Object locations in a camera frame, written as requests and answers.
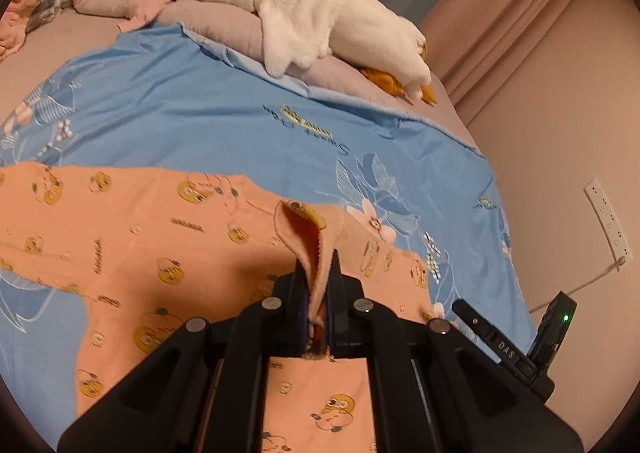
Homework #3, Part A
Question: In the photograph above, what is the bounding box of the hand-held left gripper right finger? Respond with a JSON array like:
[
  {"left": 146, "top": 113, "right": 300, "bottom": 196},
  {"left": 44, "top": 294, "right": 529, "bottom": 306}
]
[{"left": 327, "top": 250, "right": 584, "bottom": 453}]

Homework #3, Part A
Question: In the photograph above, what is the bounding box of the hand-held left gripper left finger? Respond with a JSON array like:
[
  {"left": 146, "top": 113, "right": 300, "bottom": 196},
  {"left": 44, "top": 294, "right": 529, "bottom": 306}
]
[{"left": 57, "top": 260, "right": 307, "bottom": 453}]

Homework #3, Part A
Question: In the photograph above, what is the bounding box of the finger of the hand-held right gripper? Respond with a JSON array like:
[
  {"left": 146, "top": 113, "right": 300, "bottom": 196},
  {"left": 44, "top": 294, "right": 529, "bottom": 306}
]
[{"left": 451, "top": 299, "right": 496, "bottom": 340}]

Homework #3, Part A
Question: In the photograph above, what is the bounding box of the orange printed baby garment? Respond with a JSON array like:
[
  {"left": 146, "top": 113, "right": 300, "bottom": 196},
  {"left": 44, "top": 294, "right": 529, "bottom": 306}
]
[{"left": 0, "top": 163, "right": 441, "bottom": 453}]

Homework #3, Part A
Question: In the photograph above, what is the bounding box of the pink clothes pile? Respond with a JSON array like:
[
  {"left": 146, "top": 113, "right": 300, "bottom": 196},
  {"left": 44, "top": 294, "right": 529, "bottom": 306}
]
[{"left": 0, "top": 0, "right": 41, "bottom": 61}]

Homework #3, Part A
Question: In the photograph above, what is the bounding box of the blue floral printed blanket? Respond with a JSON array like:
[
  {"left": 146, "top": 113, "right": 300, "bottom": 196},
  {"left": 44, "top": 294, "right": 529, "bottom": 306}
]
[{"left": 0, "top": 22, "right": 537, "bottom": 453}]

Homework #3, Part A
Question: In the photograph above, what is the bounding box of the white goose plush toy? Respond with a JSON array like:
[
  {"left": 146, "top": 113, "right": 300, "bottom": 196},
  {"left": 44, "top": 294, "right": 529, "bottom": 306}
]
[{"left": 152, "top": 0, "right": 438, "bottom": 106}]

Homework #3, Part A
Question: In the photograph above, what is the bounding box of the pink curtain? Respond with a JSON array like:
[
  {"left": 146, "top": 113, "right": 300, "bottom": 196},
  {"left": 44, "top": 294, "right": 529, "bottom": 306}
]
[{"left": 415, "top": 0, "right": 608, "bottom": 125}]

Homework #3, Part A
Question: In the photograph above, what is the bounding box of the white power cable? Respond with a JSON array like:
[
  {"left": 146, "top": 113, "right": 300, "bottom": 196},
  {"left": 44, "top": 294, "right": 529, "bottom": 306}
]
[{"left": 527, "top": 255, "right": 626, "bottom": 315}]

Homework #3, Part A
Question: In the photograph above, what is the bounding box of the white wall socket strip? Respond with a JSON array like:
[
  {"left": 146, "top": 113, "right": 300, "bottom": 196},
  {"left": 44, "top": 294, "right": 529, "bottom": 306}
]
[{"left": 583, "top": 178, "right": 629, "bottom": 260}]

